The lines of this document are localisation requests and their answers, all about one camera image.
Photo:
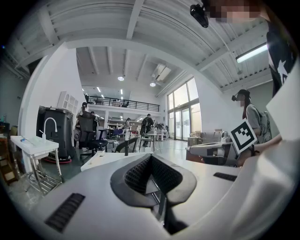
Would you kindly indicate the person's face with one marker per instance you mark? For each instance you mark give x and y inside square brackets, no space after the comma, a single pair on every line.
[234,14]

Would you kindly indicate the large black machine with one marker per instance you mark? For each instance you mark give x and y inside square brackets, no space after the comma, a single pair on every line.
[63,131]

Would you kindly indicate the wooden shelf rack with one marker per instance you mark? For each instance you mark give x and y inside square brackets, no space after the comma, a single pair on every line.
[7,168]

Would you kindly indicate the white ceiling air conditioner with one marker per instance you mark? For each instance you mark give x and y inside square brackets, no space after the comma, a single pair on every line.
[161,71]

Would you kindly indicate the person's black star t-shirt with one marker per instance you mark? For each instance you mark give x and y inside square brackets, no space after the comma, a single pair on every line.
[279,58]

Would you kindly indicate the white washbasin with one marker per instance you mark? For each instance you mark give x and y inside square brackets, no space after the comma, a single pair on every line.
[28,145]

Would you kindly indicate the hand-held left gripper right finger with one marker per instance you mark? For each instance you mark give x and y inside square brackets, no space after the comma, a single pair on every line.
[206,187]

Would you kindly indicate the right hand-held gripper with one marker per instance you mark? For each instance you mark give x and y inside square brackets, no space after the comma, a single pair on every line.
[243,137]

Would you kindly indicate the ceiling tube light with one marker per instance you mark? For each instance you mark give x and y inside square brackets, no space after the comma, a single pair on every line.
[250,54]

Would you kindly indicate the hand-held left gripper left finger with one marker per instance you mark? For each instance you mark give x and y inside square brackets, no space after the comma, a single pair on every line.
[93,199]

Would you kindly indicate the white arched panel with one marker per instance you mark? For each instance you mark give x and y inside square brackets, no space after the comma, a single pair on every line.
[68,100]

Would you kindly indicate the black head camera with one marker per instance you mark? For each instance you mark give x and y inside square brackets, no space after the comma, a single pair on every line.
[199,15]

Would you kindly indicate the glass window wall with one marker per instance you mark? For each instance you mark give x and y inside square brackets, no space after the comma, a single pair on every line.
[180,96]

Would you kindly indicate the black office chair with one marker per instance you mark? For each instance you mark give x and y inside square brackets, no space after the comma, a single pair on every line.
[85,126]

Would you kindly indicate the round ceiling lamp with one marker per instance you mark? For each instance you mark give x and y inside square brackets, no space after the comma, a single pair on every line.
[120,78]
[152,84]

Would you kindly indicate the white gooseneck faucet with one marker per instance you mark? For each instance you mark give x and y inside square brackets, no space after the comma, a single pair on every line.
[44,133]

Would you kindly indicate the black mezzanine railing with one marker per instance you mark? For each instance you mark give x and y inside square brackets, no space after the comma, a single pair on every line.
[140,105]

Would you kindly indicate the person's right forearm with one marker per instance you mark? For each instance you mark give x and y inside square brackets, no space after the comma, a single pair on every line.
[269,143]

